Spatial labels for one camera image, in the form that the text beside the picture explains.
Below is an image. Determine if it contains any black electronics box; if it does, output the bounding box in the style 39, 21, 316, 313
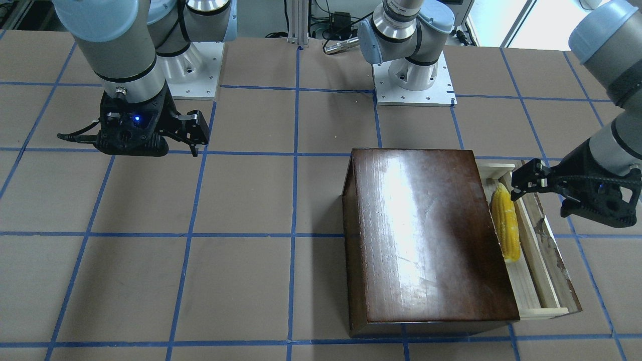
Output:
330, 11, 352, 34

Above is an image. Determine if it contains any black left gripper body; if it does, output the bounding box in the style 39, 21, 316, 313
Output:
547, 141, 640, 228

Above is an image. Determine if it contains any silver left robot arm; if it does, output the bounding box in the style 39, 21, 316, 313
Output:
357, 1, 641, 228

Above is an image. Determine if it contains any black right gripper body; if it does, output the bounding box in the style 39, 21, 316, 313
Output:
94, 84, 187, 157

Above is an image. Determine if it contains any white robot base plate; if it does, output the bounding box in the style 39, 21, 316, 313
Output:
372, 52, 458, 107

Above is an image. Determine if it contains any silver metal cylinder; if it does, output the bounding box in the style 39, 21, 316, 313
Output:
323, 37, 359, 55

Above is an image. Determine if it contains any yellow toy corn cob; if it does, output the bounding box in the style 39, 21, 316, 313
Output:
491, 183, 521, 263

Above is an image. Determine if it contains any dark brown wooden drawer box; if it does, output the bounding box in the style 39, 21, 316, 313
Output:
342, 148, 583, 338

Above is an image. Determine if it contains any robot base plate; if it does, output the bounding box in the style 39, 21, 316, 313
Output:
158, 43, 225, 100

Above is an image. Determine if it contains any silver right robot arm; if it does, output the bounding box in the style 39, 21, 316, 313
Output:
53, 1, 238, 157

